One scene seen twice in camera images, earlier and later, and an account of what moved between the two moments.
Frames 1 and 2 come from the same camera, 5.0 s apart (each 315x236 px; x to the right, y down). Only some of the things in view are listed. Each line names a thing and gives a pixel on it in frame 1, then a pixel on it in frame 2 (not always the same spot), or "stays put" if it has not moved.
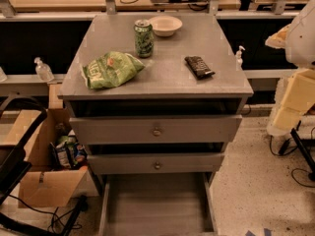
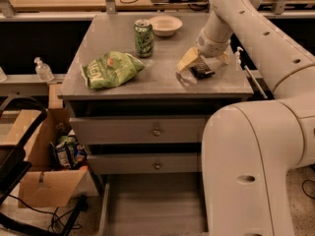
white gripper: x=302 y=39 -> x=212 y=47
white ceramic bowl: x=165 y=26 stays put
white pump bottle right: x=239 y=60 stays put
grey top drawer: x=157 y=129 stays put
